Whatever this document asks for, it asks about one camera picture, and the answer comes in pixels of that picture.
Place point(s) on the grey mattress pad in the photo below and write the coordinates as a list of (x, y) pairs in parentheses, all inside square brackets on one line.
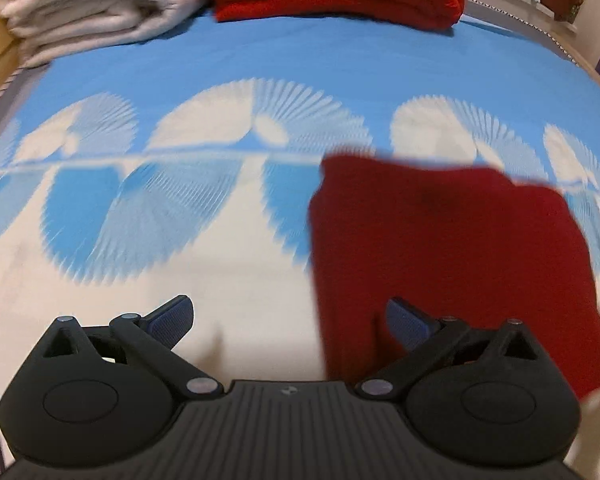
[(10, 95)]

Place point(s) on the blue and white printed bedsheet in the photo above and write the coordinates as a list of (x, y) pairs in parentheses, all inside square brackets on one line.
[(180, 260)]

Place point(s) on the red knitted sweater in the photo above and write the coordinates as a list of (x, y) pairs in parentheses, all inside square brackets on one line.
[(455, 250)]

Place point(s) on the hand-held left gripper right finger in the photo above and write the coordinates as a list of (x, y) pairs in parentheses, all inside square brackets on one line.
[(405, 322)]

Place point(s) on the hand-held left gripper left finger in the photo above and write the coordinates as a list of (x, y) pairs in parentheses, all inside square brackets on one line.
[(172, 317)]

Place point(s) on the grey-white folded quilt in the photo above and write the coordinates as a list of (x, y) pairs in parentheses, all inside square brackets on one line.
[(90, 5)]

